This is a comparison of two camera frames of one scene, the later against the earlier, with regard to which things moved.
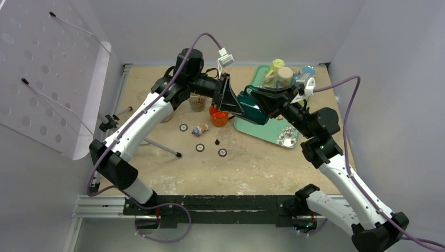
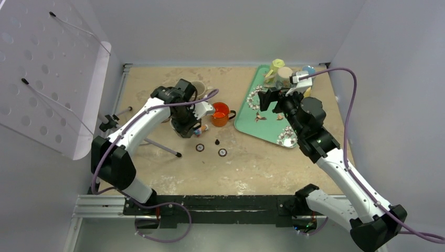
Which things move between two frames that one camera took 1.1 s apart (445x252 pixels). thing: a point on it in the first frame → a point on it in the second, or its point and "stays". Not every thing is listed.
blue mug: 308,69 stays
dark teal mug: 253,111 → 183,134
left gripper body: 208,87 → 185,119
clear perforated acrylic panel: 53,69 stays
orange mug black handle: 219,118 stays
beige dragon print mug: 284,77 stays
